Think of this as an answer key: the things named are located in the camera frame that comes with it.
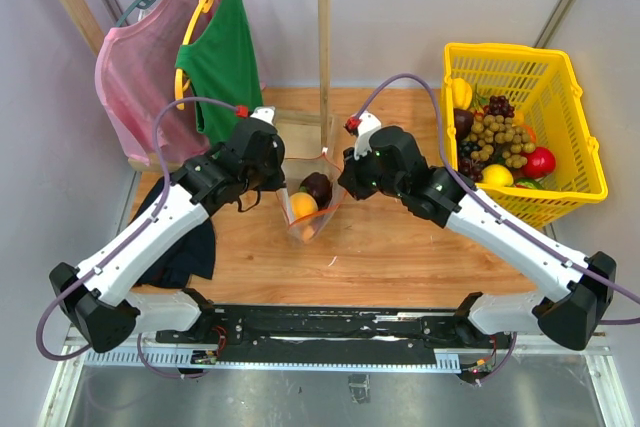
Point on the dark navy cloth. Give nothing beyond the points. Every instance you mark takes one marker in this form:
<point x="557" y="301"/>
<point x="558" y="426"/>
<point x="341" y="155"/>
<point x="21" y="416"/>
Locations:
<point x="193" y="254"/>

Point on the red apple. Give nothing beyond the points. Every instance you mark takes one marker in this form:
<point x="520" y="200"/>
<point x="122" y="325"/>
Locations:
<point x="540" y="163"/>

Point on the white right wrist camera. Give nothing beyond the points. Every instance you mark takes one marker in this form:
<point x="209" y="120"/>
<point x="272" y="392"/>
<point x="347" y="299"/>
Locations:
<point x="362" y="126"/>

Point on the yellow hanger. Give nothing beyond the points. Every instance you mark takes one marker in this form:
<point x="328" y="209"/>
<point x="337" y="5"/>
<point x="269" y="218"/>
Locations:
<point x="182" y="82"/>

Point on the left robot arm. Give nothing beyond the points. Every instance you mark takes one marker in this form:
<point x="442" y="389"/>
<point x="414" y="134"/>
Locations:
<point x="96" y="295"/>

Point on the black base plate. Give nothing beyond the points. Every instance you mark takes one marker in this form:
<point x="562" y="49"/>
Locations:
<point x="313" y="336"/>

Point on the yellow bell pepper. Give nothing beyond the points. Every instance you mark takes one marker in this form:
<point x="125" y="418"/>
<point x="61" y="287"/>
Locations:
<point x="462" y="93"/>

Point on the dark purple bell pepper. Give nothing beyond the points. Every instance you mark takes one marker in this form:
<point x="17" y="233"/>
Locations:
<point x="319" y="187"/>

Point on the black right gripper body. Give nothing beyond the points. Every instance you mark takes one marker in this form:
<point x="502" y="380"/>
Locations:
<point x="365" y="176"/>

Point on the aluminium rail frame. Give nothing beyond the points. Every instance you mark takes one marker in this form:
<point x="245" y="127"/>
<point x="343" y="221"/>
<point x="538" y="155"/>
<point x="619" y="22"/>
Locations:
<point x="181" y="361"/>

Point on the green tank top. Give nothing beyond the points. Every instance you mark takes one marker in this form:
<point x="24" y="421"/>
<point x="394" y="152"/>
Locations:
<point x="221" y="62"/>

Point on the yellow lemon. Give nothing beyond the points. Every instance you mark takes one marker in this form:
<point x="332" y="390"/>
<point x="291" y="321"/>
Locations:
<point x="497" y="175"/>

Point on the yellow plastic basket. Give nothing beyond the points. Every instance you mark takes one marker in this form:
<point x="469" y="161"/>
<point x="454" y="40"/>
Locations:
<point x="542" y="85"/>

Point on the brown longan bunch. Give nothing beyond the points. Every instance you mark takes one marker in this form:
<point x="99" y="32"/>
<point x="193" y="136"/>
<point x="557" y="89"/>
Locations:
<point x="496" y="139"/>

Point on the pink shirt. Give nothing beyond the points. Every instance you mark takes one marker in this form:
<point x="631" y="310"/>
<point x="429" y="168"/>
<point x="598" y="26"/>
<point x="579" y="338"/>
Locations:
<point x="134" y="80"/>

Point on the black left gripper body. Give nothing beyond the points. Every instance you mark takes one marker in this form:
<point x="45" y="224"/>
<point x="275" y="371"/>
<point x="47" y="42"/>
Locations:
<point x="269" y="175"/>

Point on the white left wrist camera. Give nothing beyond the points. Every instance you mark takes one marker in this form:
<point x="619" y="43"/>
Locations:
<point x="264" y="113"/>

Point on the yellow peach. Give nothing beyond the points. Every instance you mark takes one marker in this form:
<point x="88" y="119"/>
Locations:
<point x="302" y="205"/>

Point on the dark grape bunch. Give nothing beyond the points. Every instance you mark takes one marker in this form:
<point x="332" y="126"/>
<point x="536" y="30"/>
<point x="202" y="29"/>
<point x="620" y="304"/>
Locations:
<point x="499" y="105"/>

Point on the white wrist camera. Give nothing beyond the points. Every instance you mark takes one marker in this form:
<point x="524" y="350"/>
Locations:
<point x="362" y="126"/>
<point x="264" y="113"/>

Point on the clear zip top bag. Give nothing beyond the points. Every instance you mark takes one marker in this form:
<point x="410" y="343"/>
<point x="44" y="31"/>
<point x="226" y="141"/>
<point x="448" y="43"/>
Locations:
<point x="295" y="170"/>

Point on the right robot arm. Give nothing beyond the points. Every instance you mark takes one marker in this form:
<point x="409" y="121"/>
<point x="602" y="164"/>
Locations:
<point x="572" y="290"/>

